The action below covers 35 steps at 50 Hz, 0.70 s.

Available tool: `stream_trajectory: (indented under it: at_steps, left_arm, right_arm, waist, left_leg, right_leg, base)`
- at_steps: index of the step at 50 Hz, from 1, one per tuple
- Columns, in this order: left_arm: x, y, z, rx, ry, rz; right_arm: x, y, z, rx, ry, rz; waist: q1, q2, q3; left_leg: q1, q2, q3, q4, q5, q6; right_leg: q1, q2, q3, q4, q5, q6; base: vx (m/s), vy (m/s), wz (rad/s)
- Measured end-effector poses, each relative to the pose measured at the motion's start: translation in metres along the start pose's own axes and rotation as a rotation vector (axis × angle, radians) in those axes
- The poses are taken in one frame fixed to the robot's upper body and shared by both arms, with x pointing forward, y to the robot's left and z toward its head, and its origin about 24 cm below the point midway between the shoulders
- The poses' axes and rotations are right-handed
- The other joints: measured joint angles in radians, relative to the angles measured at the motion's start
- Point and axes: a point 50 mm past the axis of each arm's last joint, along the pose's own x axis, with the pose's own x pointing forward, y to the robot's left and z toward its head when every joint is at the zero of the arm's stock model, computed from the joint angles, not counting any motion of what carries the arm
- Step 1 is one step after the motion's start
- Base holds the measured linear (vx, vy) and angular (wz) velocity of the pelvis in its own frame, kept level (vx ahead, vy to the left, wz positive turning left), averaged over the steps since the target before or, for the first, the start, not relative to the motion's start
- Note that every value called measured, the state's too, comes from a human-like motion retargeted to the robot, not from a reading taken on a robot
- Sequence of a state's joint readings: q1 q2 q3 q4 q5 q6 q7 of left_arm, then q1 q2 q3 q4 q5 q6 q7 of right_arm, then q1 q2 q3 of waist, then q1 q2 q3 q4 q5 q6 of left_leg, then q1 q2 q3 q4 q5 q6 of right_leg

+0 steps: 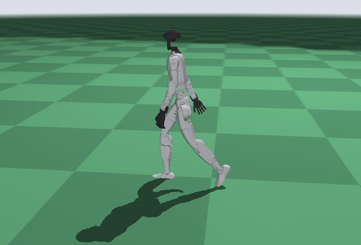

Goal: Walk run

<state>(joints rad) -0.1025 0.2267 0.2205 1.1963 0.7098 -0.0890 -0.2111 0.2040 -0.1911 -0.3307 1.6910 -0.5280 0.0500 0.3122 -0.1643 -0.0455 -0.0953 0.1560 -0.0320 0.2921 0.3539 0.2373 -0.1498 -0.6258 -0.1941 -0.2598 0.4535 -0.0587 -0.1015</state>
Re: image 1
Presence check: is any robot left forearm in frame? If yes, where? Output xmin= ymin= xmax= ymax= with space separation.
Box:
xmin=161 ymin=81 xmax=176 ymax=111

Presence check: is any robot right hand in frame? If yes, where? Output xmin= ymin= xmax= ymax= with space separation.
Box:
xmin=190 ymin=93 xmax=206 ymax=114

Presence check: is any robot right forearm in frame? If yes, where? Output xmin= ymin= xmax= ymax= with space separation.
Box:
xmin=186 ymin=78 xmax=197 ymax=100

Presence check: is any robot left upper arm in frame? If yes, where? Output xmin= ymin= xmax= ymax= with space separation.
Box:
xmin=168 ymin=56 xmax=179 ymax=88

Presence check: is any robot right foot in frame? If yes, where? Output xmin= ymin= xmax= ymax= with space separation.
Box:
xmin=153 ymin=172 xmax=175 ymax=179

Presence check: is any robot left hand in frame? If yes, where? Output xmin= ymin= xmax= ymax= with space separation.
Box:
xmin=155 ymin=106 xmax=169 ymax=129

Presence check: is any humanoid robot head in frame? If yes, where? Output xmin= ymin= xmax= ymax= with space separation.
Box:
xmin=163 ymin=30 xmax=181 ymax=54

